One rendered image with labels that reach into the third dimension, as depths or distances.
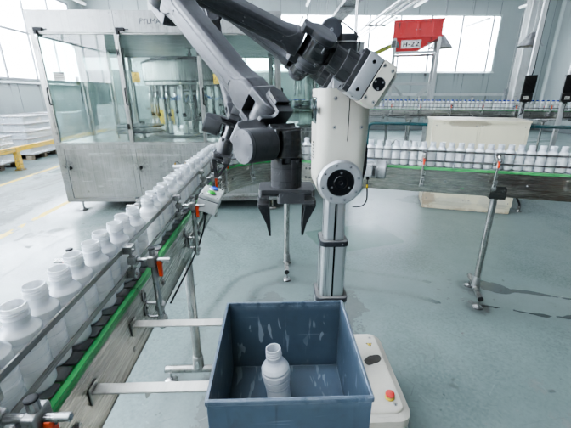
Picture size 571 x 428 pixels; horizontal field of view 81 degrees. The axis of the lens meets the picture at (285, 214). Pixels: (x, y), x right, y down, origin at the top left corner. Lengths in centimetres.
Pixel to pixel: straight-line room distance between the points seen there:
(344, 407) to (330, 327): 31
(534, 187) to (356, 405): 224
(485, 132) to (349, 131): 387
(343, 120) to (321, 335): 67
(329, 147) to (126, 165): 384
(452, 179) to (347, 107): 158
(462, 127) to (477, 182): 229
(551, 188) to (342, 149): 185
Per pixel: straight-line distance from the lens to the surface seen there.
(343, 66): 99
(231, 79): 68
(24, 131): 1000
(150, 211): 117
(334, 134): 115
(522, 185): 272
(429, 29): 764
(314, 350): 104
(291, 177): 60
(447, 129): 485
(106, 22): 472
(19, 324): 70
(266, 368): 89
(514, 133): 502
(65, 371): 79
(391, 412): 165
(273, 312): 95
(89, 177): 501
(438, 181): 260
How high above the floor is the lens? 148
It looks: 20 degrees down
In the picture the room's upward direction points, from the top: straight up
